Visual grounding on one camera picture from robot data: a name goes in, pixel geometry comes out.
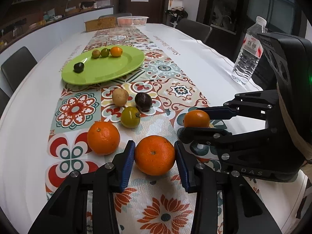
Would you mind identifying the green tomato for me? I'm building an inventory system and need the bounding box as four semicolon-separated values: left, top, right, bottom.
100;48;110;58
121;107;141;129

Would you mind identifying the grey chair near left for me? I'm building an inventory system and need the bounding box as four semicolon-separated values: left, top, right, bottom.
0;89;10;117

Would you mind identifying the white tablecloth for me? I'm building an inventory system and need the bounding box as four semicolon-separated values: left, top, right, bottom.
1;24;310;233

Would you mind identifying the grey chair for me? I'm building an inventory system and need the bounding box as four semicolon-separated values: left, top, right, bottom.
1;47;37;92
176;19;212;43
0;89;10;117

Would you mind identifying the woven wicker box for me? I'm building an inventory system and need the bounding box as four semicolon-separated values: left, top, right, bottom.
85;17;116;32

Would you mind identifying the grey chair far left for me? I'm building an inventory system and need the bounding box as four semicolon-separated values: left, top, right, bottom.
1;47;37;92

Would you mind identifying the plastic water bottle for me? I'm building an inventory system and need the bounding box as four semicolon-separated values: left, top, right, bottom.
232;16;267;85

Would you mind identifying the small orange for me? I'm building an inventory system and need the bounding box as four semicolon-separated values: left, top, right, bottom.
183;109;210;128

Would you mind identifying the grey chair right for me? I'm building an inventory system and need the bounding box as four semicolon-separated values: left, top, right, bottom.
176;19;212;43

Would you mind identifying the small orange kumquat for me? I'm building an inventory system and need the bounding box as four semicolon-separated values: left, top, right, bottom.
109;47;123;58

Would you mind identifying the beige round fruit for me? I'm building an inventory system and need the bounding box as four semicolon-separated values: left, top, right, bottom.
112;88;129;107
91;50;100;59

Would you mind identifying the green plate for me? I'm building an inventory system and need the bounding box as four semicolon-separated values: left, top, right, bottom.
61;46;145;86

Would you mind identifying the dark plum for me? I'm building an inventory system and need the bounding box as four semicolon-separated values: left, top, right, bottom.
135;92;152;112
74;62;85;74

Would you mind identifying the dark wooden door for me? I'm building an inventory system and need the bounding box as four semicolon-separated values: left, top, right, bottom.
118;0;171;24

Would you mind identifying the patterned table runner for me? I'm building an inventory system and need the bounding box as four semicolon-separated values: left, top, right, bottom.
45;26;261;234

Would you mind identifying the white plastic basket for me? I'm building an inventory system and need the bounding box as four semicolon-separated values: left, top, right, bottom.
117;16;149;27

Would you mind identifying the large orange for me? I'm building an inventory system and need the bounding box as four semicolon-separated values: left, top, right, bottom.
87;121;121;155
134;135;175;176

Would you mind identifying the grey chair table end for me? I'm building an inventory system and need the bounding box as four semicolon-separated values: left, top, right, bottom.
99;13;132;19

